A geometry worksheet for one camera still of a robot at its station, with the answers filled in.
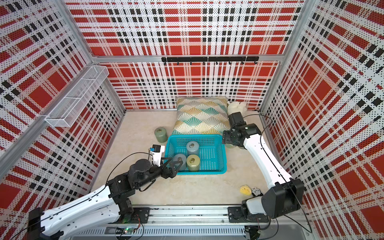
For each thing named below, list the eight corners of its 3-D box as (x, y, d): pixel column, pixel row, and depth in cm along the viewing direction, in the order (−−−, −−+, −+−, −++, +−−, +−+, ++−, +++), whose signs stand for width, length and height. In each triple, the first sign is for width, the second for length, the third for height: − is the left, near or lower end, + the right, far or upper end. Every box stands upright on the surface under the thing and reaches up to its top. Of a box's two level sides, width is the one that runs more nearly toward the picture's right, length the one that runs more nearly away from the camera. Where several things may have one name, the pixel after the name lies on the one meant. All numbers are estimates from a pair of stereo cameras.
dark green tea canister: (156, 142, 104) (153, 135, 97) (158, 134, 109) (155, 127, 102) (167, 142, 104) (164, 135, 97) (168, 134, 109) (166, 127, 102)
